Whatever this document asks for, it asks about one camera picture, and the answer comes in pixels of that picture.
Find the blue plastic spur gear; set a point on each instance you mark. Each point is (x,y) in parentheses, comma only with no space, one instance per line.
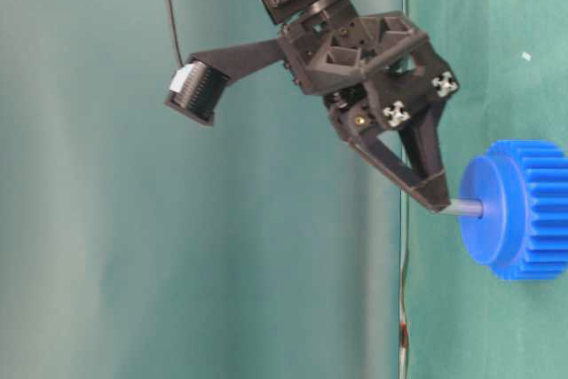
(522,232)

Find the green backdrop curtain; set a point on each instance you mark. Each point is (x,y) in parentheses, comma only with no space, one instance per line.
(136,243)

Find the grey metal shaft pin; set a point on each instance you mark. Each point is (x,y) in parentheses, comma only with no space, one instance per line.
(464,208)

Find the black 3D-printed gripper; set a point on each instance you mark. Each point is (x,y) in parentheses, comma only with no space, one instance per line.
(377,73)

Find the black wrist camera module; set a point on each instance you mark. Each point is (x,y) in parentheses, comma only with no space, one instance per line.
(195,89)

